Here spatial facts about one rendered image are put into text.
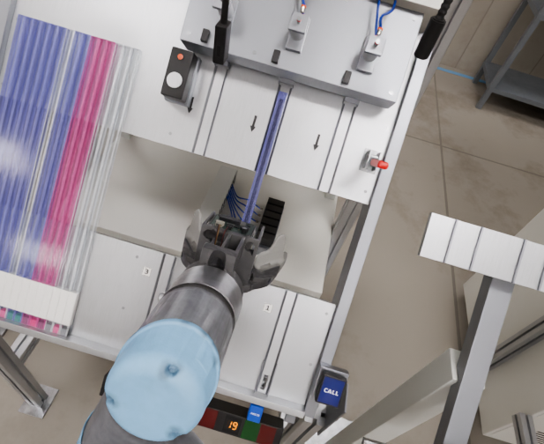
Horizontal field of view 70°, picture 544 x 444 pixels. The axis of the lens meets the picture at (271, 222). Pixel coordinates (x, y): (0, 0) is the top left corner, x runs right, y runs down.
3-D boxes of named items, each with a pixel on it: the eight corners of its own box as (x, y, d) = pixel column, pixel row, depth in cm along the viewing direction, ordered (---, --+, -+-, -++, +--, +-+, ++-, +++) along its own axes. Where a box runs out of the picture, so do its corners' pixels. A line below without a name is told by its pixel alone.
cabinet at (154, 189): (274, 380, 143) (322, 294, 97) (91, 324, 144) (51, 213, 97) (303, 245, 186) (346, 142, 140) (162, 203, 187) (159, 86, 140)
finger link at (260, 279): (287, 271, 54) (242, 284, 48) (284, 280, 55) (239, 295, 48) (263, 255, 57) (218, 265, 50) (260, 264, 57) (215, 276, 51)
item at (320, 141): (362, 203, 71) (368, 204, 66) (15, 100, 71) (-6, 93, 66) (421, 21, 68) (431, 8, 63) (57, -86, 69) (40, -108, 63)
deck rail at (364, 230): (311, 400, 74) (314, 418, 68) (301, 396, 74) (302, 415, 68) (431, 25, 68) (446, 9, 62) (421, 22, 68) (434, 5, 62)
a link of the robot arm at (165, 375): (76, 420, 28) (121, 336, 25) (140, 331, 38) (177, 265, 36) (172, 471, 29) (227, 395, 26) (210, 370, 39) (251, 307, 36)
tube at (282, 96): (204, 376, 69) (203, 380, 68) (197, 374, 69) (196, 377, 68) (287, 94, 65) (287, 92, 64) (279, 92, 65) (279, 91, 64)
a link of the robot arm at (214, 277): (226, 359, 39) (146, 336, 39) (234, 332, 43) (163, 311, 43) (244, 295, 36) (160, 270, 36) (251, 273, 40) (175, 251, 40)
